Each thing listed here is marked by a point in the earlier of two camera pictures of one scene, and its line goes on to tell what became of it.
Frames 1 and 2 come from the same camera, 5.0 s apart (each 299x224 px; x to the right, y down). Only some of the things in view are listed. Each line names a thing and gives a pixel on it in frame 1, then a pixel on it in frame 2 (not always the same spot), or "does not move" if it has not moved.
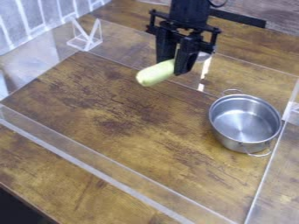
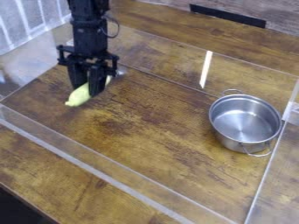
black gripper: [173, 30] -> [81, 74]
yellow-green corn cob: [157, 73] -> [82, 93]
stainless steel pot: [245, 122] does not move
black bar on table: [235, 17] does not move
